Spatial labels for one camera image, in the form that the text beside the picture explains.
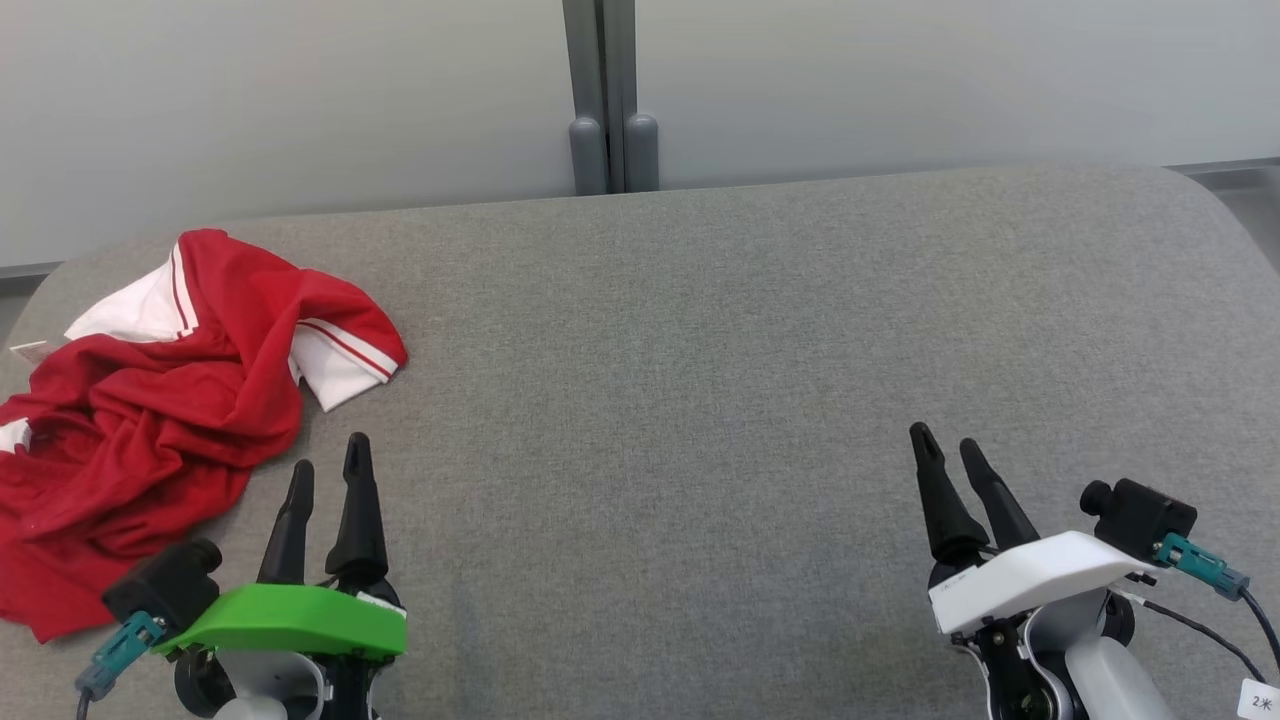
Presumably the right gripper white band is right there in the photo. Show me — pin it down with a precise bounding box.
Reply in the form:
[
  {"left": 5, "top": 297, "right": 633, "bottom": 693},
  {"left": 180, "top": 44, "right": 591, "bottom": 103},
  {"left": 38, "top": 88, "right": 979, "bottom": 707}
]
[{"left": 908, "top": 422, "right": 1161, "bottom": 720}]

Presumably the red shirt with white sleeves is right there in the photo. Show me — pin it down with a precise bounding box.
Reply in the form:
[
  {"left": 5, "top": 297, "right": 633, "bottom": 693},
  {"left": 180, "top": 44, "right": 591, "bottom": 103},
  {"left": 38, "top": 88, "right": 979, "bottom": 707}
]
[{"left": 0, "top": 228, "right": 409, "bottom": 531}]

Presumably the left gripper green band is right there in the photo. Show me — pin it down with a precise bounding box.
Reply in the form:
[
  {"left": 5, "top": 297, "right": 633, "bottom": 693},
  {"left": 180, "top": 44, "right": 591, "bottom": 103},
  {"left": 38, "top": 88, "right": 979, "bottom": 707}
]
[{"left": 155, "top": 432, "right": 408, "bottom": 720}]

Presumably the grey fabric sofa seat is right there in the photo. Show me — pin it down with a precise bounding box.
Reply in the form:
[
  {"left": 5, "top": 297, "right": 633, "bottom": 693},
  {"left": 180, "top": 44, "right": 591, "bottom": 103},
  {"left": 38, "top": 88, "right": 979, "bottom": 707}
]
[{"left": 0, "top": 165, "right": 1280, "bottom": 720}]

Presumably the grey metal partition post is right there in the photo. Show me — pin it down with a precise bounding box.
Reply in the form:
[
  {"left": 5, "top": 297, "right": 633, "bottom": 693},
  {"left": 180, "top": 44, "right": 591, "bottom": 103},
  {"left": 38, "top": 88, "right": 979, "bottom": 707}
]
[
  {"left": 562, "top": 0, "right": 609, "bottom": 196},
  {"left": 603, "top": 0, "right": 661, "bottom": 193}
]

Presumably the thin black cable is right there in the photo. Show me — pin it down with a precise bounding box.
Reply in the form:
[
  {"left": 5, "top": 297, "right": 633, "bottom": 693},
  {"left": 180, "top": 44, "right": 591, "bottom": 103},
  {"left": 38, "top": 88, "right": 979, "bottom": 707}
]
[{"left": 1112, "top": 588, "right": 1269, "bottom": 686}]

